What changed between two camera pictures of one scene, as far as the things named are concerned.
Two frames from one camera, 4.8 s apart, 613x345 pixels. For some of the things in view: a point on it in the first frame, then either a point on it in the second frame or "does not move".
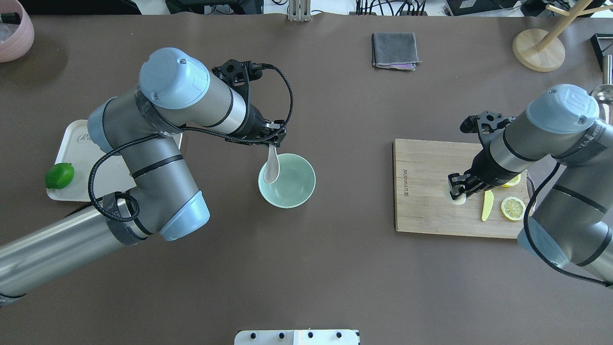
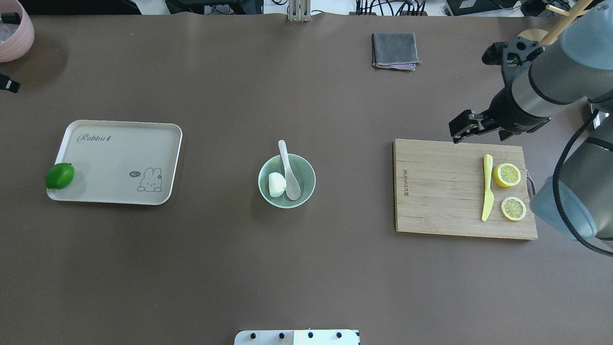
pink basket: (18, 44) does not move
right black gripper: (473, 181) → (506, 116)
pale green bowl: (295, 184) does not move
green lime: (59, 176) does not move
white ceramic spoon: (272, 168) → (292, 188)
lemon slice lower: (513, 208) does not move
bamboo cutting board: (421, 171) does not move
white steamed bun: (459, 200) → (277, 184)
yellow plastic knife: (489, 199) does not move
